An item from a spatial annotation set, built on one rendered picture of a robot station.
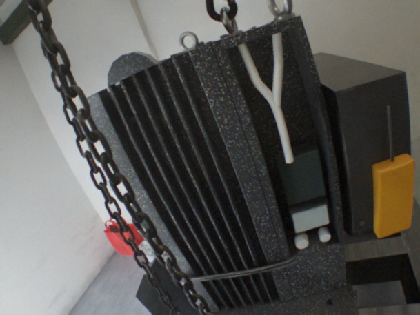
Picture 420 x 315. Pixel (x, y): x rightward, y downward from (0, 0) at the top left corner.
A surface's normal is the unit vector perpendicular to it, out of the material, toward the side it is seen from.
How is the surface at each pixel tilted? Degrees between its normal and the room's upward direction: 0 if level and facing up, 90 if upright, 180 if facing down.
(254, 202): 90
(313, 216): 90
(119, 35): 90
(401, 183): 90
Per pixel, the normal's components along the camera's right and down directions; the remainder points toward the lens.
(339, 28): -0.31, 0.47
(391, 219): -0.11, 0.42
